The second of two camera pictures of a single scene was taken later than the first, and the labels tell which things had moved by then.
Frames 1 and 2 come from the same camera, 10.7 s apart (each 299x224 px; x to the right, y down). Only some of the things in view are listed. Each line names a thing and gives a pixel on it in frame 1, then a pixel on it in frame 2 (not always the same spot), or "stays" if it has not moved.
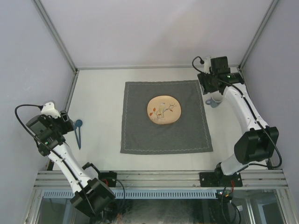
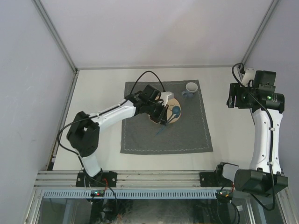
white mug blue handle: [215, 100] → [191, 88]
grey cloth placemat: [190, 133] stays
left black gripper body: [58, 124] → [156, 110]
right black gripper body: [208, 84] → [242, 98]
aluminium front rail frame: [165, 180] stays
